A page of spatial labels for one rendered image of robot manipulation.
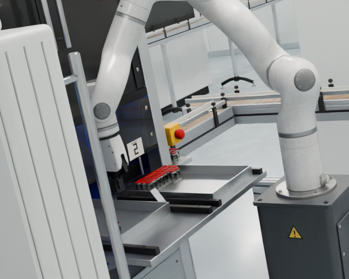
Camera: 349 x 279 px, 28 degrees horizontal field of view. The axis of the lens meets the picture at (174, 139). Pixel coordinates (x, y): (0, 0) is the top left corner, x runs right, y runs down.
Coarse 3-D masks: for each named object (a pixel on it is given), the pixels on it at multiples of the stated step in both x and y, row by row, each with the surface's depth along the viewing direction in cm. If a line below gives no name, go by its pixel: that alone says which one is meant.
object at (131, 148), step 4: (136, 140) 243; (140, 140) 245; (128, 144) 239; (132, 144) 241; (140, 144) 245; (128, 148) 239; (132, 148) 241; (140, 148) 245; (132, 152) 241; (136, 152) 243; (140, 152) 245; (132, 156) 241; (136, 156) 243
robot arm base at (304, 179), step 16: (288, 144) 210; (304, 144) 209; (288, 160) 212; (304, 160) 210; (320, 160) 213; (288, 176) 214; (304, 176) 211; (320, 176) 213; (288, 192) 215; (304, 192) 212; (320, 192) 210
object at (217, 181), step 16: (192, 176) 246; (208, 176) 242; (224, 176) 239; (240, 176) 228; (128, 192) 233; (144, 192) 229; (160, 192) 225; (176, 192) 222; (192, 192) 229; (208, 192) 226; (224, 192) 220
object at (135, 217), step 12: (96, 204) 231; (120, 204) 225; (132, 204) 222; (144, 204) 219; (156, 204) 216; (168, 204) 214; (96, 216) 224; (120, 216) 219; (132, 216) 217; (144, 216) 215; (156, 216) 208; (132, 228) 199; (144, 228) 203; (108, 240) 196
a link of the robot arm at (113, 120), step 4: (92, 80) 197; (88, 84) 194; (92, 84) 193; (88, 88) 193; (92, 88) 193; (92, 92) 193; (112, 120) 197; (116, 120) 199; (96, 124) 196; (100, 124) 196; (104, 124) 196; (108, 124) 196; (112, 124) 197
